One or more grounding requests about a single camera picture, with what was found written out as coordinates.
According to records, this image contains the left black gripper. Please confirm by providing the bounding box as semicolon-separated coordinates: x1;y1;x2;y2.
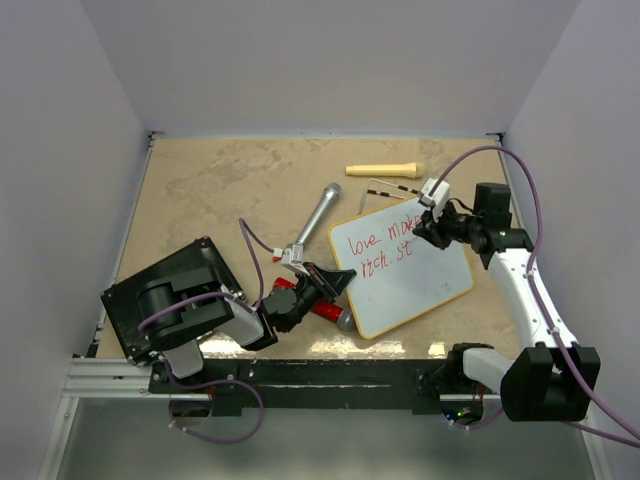
282;262;355;333

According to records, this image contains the yellow framed whiteboard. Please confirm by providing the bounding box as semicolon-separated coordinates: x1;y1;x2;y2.
328;200;474;339

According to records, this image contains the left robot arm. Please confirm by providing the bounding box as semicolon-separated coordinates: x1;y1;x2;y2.
138;262;357;392

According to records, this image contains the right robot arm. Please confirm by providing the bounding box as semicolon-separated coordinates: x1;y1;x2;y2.
413;179;601;422

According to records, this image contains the red toy microphone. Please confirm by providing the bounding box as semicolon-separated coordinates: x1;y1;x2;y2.
272;277;359;332

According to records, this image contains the cream toy microphone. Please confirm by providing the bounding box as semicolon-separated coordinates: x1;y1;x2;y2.
345;162;426;179

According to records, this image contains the silver toy microphone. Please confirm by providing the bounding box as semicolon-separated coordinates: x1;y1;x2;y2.
295;182;342;246

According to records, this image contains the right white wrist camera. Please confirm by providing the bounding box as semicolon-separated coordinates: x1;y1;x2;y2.
417;178;451;220

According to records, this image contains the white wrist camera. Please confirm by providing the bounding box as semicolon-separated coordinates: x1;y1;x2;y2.
272;243;305;274
417;178;451;220

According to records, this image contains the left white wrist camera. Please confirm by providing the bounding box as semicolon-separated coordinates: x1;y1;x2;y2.
272;243;305;274

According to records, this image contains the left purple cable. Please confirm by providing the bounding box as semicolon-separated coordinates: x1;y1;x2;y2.
137;218;276;445

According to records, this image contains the purple cable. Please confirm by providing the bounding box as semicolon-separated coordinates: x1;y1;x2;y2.
137;218;276;445
429;146;640;448

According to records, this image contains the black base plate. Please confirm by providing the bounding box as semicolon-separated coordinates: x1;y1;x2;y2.
149;357;501;419

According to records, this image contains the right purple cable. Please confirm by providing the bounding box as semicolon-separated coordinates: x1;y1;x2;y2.
429;146;640;448

